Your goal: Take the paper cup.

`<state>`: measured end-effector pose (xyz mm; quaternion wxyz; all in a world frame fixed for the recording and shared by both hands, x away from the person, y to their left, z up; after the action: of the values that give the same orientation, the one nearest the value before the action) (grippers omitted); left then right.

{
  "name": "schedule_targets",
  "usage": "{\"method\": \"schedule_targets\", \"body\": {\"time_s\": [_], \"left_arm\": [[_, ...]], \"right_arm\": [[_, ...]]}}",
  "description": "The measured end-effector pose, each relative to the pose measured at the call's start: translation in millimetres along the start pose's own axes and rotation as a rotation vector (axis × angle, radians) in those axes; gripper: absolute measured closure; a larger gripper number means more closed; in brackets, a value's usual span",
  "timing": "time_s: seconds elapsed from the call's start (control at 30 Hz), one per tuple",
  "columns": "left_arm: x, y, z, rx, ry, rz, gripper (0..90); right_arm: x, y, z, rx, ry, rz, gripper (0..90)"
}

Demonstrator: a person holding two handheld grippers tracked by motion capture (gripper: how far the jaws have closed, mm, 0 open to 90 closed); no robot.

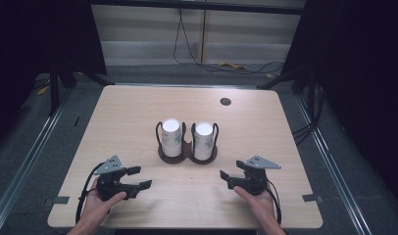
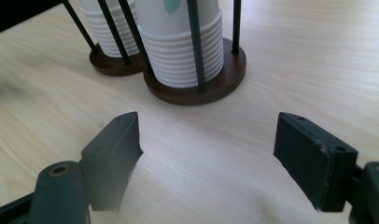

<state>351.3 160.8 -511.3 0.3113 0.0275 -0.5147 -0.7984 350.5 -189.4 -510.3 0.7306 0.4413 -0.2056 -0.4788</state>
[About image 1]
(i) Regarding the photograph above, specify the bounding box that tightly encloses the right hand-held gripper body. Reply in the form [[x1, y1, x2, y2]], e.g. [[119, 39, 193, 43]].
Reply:
[[226, 155, 282, 197]]

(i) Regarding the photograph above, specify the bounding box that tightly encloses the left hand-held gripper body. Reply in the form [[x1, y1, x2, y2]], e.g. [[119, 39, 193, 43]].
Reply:
[[93, 155, 141, 202]]

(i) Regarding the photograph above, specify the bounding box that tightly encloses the dark brown double cup holder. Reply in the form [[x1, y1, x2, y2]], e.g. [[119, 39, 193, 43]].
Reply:
[[155, 120, 220, 165]]

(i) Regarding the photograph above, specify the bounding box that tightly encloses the stack of white paper cups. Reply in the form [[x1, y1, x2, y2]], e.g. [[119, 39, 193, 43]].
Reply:
[[161, 117, 183, 158], [193, 121, 215, 162]]

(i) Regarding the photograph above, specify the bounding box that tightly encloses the person's right hand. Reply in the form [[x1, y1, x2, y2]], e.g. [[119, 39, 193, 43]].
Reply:
[[233, 185, 277, 227]]

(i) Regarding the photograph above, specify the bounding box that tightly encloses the person's left hand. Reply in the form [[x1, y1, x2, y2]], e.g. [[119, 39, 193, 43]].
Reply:
[[77, 178, 127, 226]]

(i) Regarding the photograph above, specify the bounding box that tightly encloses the black metal stand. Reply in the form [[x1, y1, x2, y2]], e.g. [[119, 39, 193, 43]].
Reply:
[[257, 64, 320, 111], [48, 48, 116, 118]]

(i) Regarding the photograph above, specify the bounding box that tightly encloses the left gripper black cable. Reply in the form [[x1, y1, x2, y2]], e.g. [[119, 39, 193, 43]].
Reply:
[[75, 162, 105, 225]]

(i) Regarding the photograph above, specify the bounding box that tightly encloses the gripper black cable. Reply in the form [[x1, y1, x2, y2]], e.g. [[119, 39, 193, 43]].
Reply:
[[75, 162, 105, 225], [265, 179, 282, 225]]

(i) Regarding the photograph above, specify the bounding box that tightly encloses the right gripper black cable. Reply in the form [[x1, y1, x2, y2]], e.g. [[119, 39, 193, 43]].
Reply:
[[265, 179, 282, 225]]

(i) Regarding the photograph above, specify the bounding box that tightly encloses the bundle of black floor cables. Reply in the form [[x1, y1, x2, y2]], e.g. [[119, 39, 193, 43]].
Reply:
[[291, 83, 326, 147]]

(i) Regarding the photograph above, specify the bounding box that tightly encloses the metal floor rail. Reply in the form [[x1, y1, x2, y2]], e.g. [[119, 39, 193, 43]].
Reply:
[[0, 87, 75, 227], [294, 93, 375, 235]]

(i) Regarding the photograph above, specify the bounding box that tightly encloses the black hanging wall cable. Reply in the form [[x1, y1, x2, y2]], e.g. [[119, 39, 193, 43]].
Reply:
[[173, 8, 285, 75]]

